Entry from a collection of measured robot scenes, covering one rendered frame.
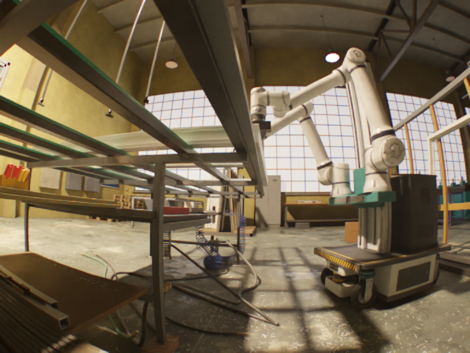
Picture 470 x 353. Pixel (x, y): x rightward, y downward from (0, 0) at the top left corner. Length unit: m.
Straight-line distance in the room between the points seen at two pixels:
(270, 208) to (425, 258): 7.29
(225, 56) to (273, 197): 8.22
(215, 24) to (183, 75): 11.44
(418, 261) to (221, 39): 1.57
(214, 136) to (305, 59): 10.87
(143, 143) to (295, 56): 10.95
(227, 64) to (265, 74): 10.49
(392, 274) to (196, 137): 1.29
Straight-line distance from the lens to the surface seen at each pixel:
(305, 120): 1.99
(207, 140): 0.84
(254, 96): 1.25
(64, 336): 0.58
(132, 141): 1.00
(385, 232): 1.60
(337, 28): 11.24
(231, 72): 0.36
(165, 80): 12.01
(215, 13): 0.27
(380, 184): 1.39
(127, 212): 0.89
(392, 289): 1.51
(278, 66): 11.12
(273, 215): 8.47
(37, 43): 0.37
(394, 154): 1.26
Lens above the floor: 0.63
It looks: 8 degrees up
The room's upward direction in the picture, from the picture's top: 1 degrees clockwise
